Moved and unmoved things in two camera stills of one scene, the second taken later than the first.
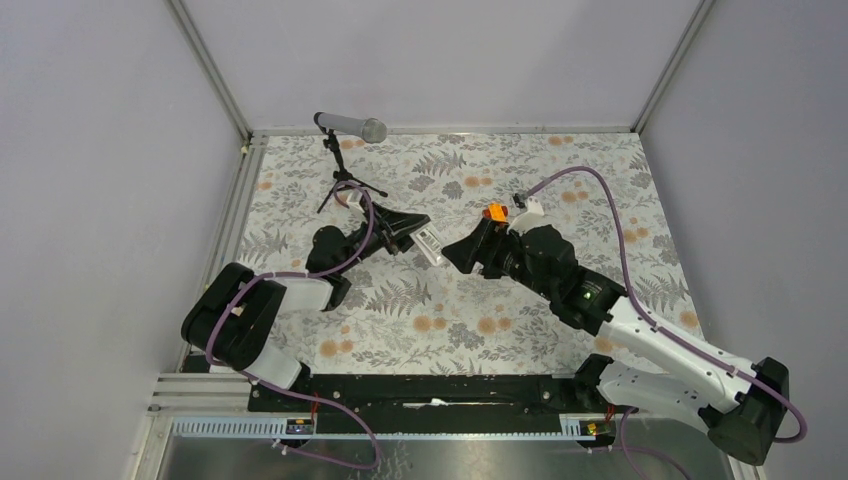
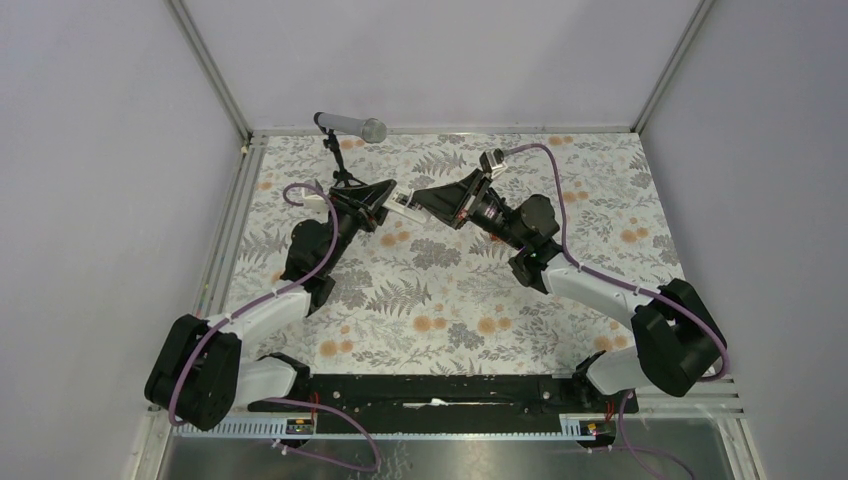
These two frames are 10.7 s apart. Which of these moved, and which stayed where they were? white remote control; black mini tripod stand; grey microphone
Moved: white remote control
Stayed: black mini tripod stand; grey microphone
